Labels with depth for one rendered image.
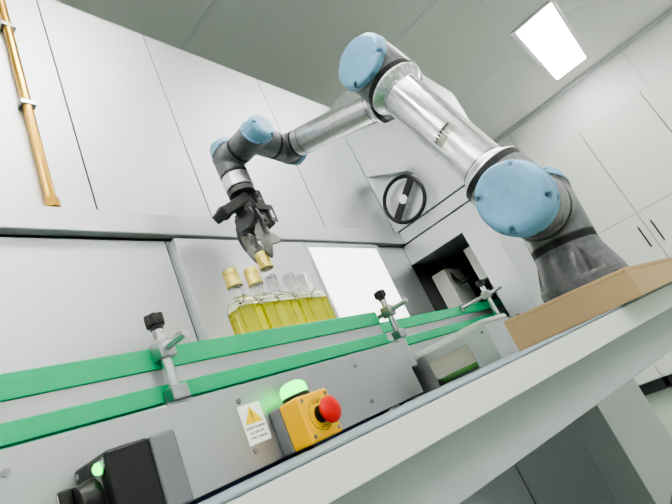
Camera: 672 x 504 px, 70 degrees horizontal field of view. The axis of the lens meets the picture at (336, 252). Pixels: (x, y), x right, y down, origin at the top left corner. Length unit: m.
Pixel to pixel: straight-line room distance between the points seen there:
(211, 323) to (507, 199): 0.71
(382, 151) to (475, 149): 1.38
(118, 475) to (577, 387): 0.55
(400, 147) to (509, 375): 1.70
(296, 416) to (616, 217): 4.09
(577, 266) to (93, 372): 0.75
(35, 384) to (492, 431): 0.52
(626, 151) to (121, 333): 4.22
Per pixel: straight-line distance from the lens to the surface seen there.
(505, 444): 0.58
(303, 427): 0.74
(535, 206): 0.79
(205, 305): 1.17
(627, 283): 0.79
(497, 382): 0.53
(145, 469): 0.58
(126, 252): 1.19
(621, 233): 4.62
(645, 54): 5.35
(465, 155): 0.86
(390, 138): 2.21
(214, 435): 0.73
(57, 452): 0.64
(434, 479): 0.51
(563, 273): 0.90
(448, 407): 0.48
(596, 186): 4.68
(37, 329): 1.03
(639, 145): 4.68
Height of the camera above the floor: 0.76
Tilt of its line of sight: 19 degrees up
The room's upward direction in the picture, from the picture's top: 25 degrees counter-clockwise
